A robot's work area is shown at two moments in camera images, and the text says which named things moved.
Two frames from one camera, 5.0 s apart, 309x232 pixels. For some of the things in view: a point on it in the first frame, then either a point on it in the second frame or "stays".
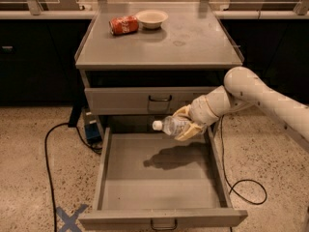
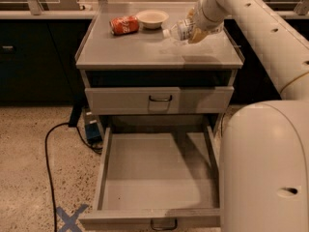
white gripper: x=200 y=112 -> x=203 y=17
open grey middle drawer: x=151 y=179 stays
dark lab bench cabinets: x=38 y=57 stays
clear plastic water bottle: x=171 y=126 -> x=180 y=30
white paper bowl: x=152 y=18 stays
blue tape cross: x=70 y=222 stays
